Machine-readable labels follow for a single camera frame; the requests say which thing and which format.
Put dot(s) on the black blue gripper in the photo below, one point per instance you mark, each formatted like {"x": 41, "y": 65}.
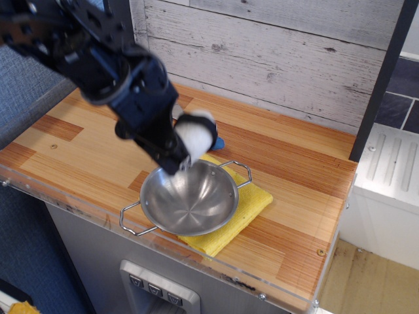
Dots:
{"x": 137, "y": 98}

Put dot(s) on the white onion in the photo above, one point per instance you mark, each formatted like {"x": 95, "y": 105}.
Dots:
{"x": 196, "y": 135}

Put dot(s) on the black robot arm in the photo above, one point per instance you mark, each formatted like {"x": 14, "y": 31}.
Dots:
{"x": 54, "y": 32}

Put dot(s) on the yellow folded cloth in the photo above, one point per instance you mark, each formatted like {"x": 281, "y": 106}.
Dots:
{"x": 252, "y": 200}

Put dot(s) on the silver dispenser panel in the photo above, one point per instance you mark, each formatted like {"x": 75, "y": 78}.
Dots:
{"x": 149, "y": 292}

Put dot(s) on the white ribbed sink unit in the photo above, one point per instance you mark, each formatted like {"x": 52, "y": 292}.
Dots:
{"x": 381, "y": 214}

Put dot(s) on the yellow object at corner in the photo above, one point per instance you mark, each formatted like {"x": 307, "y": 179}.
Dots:
{"x": 23, "y": 308}

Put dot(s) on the blue-handled spork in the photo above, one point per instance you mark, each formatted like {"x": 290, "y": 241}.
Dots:
{"x": 178, "y": 111}

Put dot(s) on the steel two-handled pan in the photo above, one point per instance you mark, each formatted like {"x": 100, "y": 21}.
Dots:
{"x": 196, "y": 202}

